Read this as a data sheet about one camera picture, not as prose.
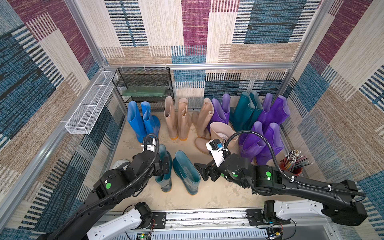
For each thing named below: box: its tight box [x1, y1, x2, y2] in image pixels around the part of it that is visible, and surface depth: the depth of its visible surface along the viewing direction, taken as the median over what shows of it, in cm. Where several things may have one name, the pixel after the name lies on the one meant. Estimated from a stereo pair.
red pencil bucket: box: [279, 161, 303, 177], surface depth 81 cm
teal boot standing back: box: [244, 91, 263, 132], surface depth 90 cm
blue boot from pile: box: [140, 101, 161, 137], surface depth 88 cm
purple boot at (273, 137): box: [256, 122, 285, 166], surface depth 76 cm
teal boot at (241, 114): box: [229, 91, 255, 131], surface depth 96 cm
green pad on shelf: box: [122, 86, 168, 97], surface depth 100 cm
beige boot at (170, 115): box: [164, 96, 179, 141], surface depth 89 cm
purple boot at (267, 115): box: [258, 93, 275, 123], surface depth 96 cm
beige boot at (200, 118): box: [192, 97, 215, 138], surface depth 93 cm
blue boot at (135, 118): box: [127, 100, 147, 143], surface depth 87 cm
